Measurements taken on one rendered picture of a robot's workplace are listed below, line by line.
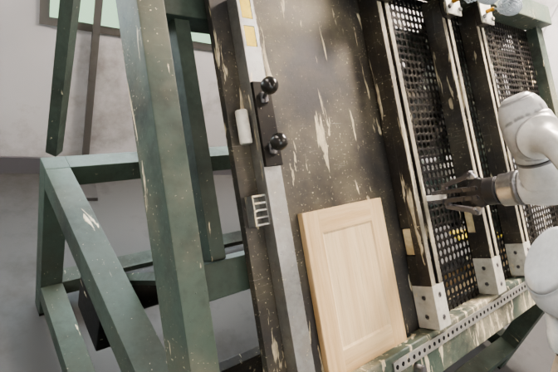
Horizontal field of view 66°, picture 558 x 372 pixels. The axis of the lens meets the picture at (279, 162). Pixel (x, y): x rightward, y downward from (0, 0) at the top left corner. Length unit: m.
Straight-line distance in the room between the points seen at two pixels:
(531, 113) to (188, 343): 0.87
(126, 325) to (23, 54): 2.06
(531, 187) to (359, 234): 0.43
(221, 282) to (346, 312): 0.35
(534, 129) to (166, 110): 0.79
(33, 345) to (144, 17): 1.66
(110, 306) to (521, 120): 1.13
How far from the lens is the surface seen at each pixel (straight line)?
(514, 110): 1.12
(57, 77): 1.66
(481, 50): 1.95
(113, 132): 3.21
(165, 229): 0.86
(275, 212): 0.98
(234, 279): 1.01
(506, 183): 1.24
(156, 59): 0.91
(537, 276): 0.63
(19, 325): 2.34
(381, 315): 1.28
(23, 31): 2.95
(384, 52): 1.39
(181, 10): 1.09
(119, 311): 1.30
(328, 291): 1.12
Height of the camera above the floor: 1.75
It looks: 26 degrees down
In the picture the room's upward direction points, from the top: 17 degrees clockwise
